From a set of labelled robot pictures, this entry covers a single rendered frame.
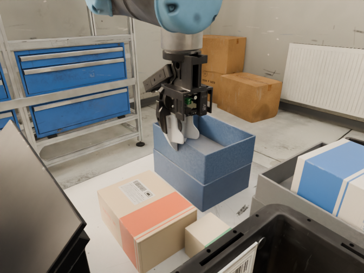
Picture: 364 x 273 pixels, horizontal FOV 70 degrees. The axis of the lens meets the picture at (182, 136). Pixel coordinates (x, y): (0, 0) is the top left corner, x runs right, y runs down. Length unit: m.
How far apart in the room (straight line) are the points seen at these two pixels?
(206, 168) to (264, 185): 0.13
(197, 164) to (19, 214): 0.33
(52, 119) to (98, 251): 1.51
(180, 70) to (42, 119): 1.54
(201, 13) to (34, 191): 0.24
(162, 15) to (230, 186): 0.42
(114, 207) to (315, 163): 0.33
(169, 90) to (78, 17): 2.42
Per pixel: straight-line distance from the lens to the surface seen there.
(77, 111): 2.00
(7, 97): 1.86
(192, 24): 0.28
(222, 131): 0.66
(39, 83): 1.88
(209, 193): 0.56
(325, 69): 3.02
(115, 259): 0.51
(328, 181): 0.41
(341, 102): 3.03
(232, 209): 0.59
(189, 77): 0.46
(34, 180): 0.31
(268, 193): 0.44
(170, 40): 0.46
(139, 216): 0.46
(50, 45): 1.85
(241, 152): 0.58
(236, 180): 0.61
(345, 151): 0.47
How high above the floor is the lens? 1.09
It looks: 26 degrees down
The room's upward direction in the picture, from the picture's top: straight up
